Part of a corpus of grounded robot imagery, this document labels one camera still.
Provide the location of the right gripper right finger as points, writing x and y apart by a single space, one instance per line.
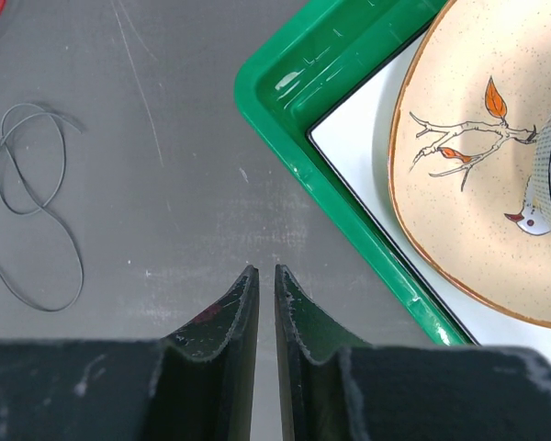
336 386

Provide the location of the white square board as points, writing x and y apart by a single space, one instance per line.
353 137

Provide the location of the green plastic tray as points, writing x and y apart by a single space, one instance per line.
301 72

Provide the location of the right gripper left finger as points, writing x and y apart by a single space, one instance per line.
195 383

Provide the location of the beige painted ceramic plate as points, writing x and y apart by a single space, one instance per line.
470 111

